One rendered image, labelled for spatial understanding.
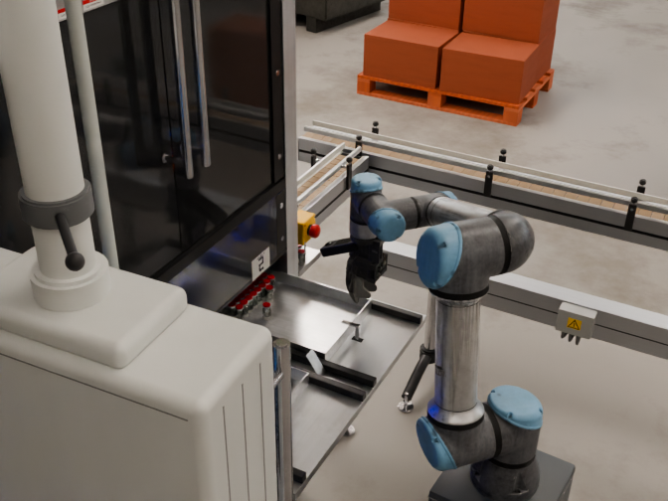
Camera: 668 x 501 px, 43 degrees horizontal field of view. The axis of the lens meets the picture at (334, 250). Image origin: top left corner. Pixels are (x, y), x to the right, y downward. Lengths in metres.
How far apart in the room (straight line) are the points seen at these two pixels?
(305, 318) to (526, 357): 1.56
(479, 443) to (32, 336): 0.99
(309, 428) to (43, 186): 1.06
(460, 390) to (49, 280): 0.90
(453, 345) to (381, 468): 1.46
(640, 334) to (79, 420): 2.20
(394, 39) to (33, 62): 4.94
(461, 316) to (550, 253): 2.72
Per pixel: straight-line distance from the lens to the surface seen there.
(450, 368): 1.70
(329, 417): 1.97
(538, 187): 2.88
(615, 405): 3.50
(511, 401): 1.85
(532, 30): 5.92
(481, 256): 1.58
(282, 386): 1.24
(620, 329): 3.03
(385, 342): 2.19
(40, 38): 0.99
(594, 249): 4.44
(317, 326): 2.23
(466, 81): 5.72
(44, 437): 1.23
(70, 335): 1.09
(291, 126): 2.20
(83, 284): 1.11
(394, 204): 1.96
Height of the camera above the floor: 2.22
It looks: 32 degrees down
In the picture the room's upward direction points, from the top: 1 degrees clockwise
